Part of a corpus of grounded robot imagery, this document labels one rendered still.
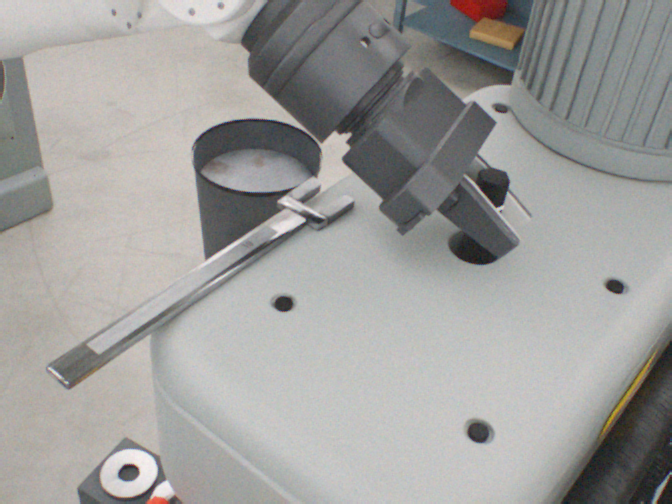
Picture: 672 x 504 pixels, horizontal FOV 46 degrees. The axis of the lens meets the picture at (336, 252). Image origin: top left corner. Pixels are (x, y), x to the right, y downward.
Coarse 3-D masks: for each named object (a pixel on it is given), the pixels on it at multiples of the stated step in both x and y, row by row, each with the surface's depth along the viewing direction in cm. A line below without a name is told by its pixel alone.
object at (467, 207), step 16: (464, 176) 51; (464, 192) 51; (480, 192) 52; (448, 208) 52; (464, 208) 52; (480, 208) 51; (464, 224) 53; (480, 224) 52; (496, 224) 52; (480, 240) 53; (496, 240) 52; (512, 240) 52; (496, 256) 53
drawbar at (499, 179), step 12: (492, 168) 52; (480, 180) 52; (492, 180) 51; (504, 180) 52; (492, 192) 52; (504, 192) 52; (468, 240) 55; (468, 252) 55; (480, 252) 55; (480, 264) 56
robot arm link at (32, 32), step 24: (0, 0) 52; (24, 0) 52; (48, 0) 51; (0, 24) 53; (24, 24) 53; (48, 24) 53; (72, 24) 52; (0, 48) 54; (24, 48) 55; (0, 72) 62
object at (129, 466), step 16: (128, 448) 134; (144, 448) 134; (112, 464) 130; (128, 464) 130; (144, 464) 130; (160, 464) 132; (96, 480) 128; (112, 480) 127; (128, 480) 129; (144, 480) 128; (160, 480) 130; (80, 496) 128; (96, 496) 126; (112, 496) 126; (128, 496) 125; (144, 496) 127
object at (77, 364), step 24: (312, 192) 58; (288, 216) 55; (312, 216) 56; (336, 216) 57; (240, 240) 53; (264, 240) 53; (216, 264) 51; (240, 264) 51; (168, 288) 49; (192, 288) 49; (144, 312) 47; (168, 312) 48; (96, 336) 46; (120, 336) 46; (144, 336) 46; (72, 360) 44; (96, 360) 44; (72, 384) 43
